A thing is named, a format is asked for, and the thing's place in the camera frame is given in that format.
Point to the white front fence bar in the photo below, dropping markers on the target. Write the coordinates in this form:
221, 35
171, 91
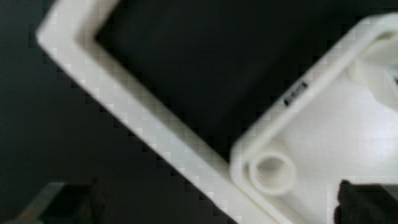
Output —
65, 34

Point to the white desk top tray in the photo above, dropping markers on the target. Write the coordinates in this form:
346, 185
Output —
324, 137

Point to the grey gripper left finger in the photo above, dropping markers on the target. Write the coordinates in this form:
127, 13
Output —
67, 204

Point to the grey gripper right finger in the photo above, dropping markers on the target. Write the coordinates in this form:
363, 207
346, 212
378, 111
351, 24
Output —
369, 203

